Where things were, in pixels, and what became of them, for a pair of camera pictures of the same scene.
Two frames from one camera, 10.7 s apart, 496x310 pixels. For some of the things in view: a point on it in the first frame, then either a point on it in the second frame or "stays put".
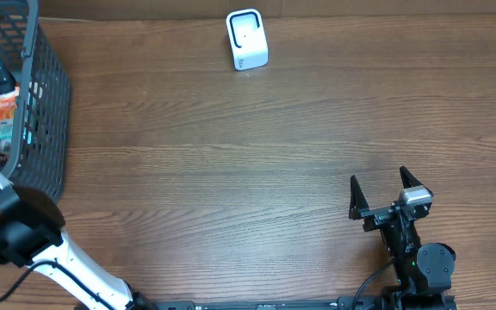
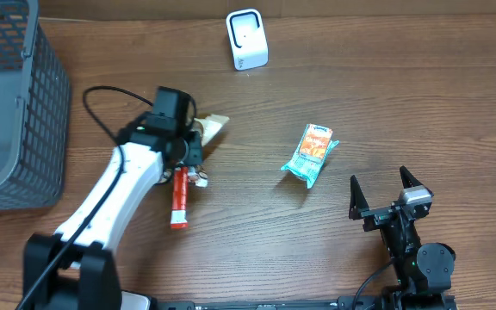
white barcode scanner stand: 248,39 stays put
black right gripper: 375,217 stays put
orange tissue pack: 6,108 to 316,141
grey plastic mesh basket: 12,36 stays put
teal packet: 4,133 to 314,147
